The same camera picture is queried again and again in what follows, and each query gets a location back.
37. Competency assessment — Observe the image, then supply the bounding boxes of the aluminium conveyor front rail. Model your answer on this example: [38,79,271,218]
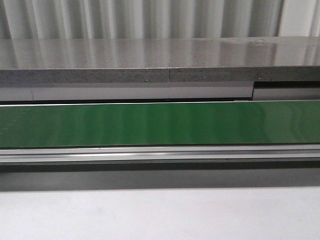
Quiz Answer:
[0,144,320,164]

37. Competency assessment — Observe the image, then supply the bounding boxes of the grey stone countertop slab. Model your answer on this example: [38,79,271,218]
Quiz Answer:
[0,37,320,85]

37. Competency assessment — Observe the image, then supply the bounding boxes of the white panel under countertop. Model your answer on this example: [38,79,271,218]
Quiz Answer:
[0,81,320,102]

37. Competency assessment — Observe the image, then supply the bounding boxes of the white corrugated curtain backdrop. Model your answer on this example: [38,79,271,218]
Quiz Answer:
[0,0,320,39]

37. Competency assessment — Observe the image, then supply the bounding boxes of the green conveyor belt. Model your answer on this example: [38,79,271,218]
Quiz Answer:
[0,100,320,148]

